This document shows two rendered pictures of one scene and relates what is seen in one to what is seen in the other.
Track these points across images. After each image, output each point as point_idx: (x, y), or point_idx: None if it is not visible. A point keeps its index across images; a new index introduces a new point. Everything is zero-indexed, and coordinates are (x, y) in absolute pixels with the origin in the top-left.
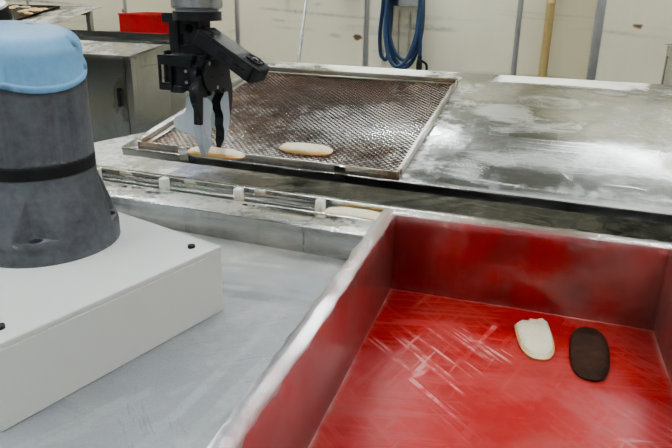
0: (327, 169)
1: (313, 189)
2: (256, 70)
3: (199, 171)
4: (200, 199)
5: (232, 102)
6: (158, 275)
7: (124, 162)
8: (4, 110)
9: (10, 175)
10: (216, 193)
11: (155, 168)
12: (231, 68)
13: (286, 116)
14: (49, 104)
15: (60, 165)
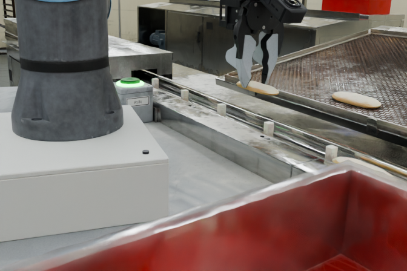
0: (361, 120)
1: (361, 141)
2: (287, 11)
3: (275, 109)
4: (232, 125)
5: (324, 55)
6: (92, 167)
7: (228, 93)
8: (26, 13)
9: (28, 65)
10: (256, 124)
11: (244, 101)
12: (269, 8)
13: (362, 70)
14: (55, 11)
15: (60, 62)
